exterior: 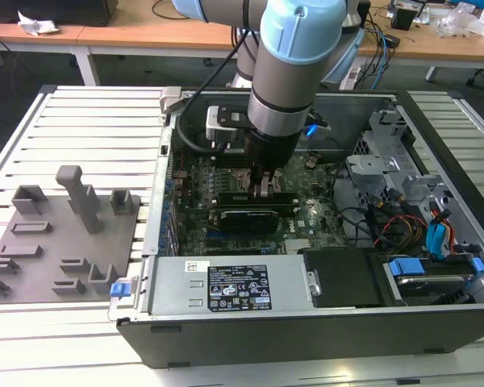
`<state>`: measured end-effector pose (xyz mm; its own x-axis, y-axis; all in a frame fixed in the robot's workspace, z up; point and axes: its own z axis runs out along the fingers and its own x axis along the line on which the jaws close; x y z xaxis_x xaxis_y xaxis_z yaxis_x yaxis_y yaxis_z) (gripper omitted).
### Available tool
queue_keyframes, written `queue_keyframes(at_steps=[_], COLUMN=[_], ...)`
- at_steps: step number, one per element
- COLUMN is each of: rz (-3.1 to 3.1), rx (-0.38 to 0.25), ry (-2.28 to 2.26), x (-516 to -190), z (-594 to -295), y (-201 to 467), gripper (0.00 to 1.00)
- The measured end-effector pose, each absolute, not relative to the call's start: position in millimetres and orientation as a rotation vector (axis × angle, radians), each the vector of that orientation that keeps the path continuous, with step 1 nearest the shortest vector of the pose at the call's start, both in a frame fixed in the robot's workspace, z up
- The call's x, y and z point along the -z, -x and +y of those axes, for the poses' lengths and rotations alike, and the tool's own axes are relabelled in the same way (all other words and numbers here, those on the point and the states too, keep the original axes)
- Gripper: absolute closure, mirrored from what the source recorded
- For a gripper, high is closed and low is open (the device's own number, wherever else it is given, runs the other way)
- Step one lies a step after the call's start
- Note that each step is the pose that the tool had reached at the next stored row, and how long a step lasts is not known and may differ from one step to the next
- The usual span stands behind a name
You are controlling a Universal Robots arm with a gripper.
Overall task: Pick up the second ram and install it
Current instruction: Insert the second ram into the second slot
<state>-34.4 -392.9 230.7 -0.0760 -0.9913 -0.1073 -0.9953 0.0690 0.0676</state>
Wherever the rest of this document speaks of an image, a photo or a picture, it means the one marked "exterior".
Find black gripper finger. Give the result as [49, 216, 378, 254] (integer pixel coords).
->
[262, 170, 276, 199]
[251, 162, 263, 199]

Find crumpled white paper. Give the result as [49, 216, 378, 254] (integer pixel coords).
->
[17, 10, 61, 38]

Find wooden desk white frame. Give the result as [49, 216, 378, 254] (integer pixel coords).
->
[76, 0, 484, 88]
[0, 10, 96, 86]

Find black camera cable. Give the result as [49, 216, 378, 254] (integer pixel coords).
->
[175, 30, 247, 156]

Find green motherboard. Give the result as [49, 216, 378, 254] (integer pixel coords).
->
[167, 151, 348, 257]

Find blue flat data cable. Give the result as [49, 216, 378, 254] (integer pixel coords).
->
[424, 219, 455, 263]

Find blue plastic latch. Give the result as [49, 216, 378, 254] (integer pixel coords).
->
[109, 281, 131, 300]

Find CPU socket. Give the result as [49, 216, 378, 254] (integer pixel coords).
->
[229, 166, 290, 195]

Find grey plastic case latch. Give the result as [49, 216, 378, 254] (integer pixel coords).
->
[160, 86, 182, 117]

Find grey power supply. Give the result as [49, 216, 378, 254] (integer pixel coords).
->
[147, 254, 315, 316]

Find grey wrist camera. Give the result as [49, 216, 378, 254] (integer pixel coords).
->
[204, 104, 252, 143]

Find hard disk blue carrier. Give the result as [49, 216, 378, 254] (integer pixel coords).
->
[382, 256, 484, 310]

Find black desk container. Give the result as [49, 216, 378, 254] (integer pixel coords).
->
[390, 3, 423, 31]

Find orange data cable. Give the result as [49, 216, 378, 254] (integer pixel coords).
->
[429, 206, 457, 256]

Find white power strip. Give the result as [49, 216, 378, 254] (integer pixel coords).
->
[338, 64, 362, 90]

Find metal socket cover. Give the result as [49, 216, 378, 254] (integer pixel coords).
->
[236, 169, 286, 194]

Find silver drive cage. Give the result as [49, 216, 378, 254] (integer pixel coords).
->
[344, 107, 484, 259]

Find yellow red wire bundle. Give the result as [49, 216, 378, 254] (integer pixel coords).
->
[381, 213, 428, 253]

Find black plastic shroud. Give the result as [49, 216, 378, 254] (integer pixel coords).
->
[297, 246, 388, 310]

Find green RAM stick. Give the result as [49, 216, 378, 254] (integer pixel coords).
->
[217, 191, 296, 205]

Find grey parts rack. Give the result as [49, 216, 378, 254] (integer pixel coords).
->
[0, 163, 143, 306]

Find black PC case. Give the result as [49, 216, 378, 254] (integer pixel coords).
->
[106, 86, 484, 370]

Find clear plastic bags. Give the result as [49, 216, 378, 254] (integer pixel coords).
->
[435, 2, 484, 40]

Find tall black box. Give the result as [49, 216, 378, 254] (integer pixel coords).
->
[348, 0, 372, 36]

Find wide black box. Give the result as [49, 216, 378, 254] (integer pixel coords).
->
[0, 0, 119, 27]

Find silver finned heatsink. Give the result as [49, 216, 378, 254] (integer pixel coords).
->
[285, 239, 314, 256]

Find black graphics card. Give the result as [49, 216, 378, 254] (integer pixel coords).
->
[219, 208, 282, 235]

